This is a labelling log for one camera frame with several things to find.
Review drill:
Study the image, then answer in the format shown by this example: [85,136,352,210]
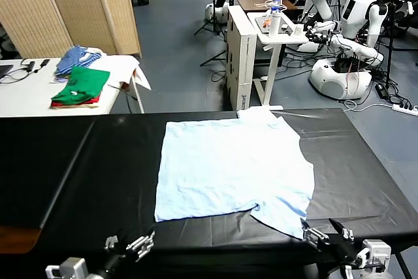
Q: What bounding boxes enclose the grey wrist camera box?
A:
[45,257,88,279]
[357,239,391,273]

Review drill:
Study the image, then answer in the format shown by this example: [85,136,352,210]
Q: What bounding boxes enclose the tall white cardboard box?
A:
[225,5,257,112]

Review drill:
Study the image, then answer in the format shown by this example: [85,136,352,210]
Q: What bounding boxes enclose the black table cover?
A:
[0,107,411,262]

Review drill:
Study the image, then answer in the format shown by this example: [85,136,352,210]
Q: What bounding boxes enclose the black tripod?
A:
[194,0,229,37]

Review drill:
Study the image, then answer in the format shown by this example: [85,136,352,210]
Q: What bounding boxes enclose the white side table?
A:
[0,55,146,118]

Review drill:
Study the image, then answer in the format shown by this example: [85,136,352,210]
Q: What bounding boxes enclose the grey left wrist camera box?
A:
[45,257,88,279]

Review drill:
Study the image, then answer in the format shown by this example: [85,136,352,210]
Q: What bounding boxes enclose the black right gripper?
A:
[300,218,360,265]

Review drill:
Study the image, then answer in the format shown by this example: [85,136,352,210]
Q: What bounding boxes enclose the small white robot base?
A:
[204,2,229,25]

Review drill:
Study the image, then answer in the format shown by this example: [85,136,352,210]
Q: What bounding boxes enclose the folded red shirt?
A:
[50,95,101,108]

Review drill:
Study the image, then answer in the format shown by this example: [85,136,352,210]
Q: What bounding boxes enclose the black light stand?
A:
[384,1,396,90]

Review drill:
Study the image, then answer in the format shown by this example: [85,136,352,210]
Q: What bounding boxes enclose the white humanoid robot with base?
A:
[305,0,391,101]

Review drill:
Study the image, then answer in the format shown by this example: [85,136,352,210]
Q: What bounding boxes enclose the blue striped shirt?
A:
[54,44,102,76]

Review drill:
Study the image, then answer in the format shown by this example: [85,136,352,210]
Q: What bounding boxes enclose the bamboo folding screen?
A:
[0,0,142,59]

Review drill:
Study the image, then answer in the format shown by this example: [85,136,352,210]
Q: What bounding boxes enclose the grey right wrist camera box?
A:
[357,239,391,273]

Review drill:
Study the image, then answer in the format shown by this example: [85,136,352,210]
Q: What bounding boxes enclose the light blue t-shirt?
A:
[153,107,316,240]

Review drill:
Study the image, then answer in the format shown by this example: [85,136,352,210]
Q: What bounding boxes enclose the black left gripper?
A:
[94,226,156,279]

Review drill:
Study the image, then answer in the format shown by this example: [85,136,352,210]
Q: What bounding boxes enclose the white cloth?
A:
[94,52,153,91]

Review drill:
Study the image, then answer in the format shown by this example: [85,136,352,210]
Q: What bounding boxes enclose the white power strip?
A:
[393,103,418,113]

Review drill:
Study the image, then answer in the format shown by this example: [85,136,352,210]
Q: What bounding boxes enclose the white cylinder flask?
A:
[268,12,281,37]

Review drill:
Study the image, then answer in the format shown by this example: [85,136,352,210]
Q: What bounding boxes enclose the black cable with adapter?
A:
[0,58,52,84]

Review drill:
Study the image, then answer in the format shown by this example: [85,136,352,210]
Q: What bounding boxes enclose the white standing desk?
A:
[246,10,310,112]

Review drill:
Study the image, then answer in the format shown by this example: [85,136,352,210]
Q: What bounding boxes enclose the folded green shirt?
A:
[51,65,110,105]

